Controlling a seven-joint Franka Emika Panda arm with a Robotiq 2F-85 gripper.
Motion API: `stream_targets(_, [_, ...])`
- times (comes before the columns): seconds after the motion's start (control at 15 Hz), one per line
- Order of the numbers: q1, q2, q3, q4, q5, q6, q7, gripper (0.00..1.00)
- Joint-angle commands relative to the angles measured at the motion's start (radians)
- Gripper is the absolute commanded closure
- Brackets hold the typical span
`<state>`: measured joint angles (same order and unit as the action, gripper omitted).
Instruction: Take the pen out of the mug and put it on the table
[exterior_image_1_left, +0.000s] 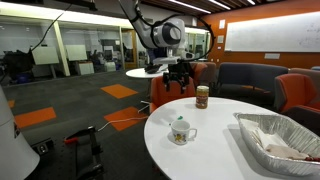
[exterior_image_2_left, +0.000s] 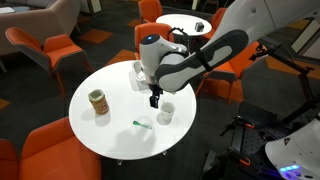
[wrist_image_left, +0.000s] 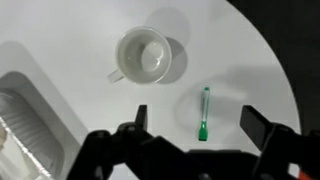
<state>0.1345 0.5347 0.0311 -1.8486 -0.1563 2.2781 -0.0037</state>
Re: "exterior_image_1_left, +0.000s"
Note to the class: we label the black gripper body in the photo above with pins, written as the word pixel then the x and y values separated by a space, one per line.
pixel 179 71

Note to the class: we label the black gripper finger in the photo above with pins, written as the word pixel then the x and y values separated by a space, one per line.
pixel 166 82
pixel 184 84

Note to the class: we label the green capped white pen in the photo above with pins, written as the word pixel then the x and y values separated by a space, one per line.
pixel 179 118

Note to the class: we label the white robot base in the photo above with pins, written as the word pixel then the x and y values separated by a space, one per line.
pixel 17 159

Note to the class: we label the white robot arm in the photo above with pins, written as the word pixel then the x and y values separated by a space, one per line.
pixel 169 34

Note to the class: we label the white floral ceramic mug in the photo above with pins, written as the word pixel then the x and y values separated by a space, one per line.
pixel 182 132

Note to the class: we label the black bowl on small table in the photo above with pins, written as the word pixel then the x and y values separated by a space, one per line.
pixel 151 69

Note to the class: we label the orange chair behind table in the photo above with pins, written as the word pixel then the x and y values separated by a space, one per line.
pixel 160 95

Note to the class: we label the peanut butter jar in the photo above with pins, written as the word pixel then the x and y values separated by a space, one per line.
pixel 202 94

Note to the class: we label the small white round table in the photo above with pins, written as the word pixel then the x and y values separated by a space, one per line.
pixel 141 74

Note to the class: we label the grey blue sofa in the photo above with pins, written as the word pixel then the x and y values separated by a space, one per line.
pixel 251 74

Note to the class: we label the orange chair at right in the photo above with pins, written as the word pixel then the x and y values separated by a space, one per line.
pixel 295 89

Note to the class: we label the white napkins in tray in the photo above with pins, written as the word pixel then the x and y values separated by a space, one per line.
pixel 273 144

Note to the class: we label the aluminium foil tray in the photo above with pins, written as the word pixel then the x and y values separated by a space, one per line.
pixel 294 135

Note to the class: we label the black clamp stand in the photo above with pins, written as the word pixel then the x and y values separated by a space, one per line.
pixel 96 171

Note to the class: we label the wall whiteboard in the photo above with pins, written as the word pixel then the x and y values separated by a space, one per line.
pixel 291 33

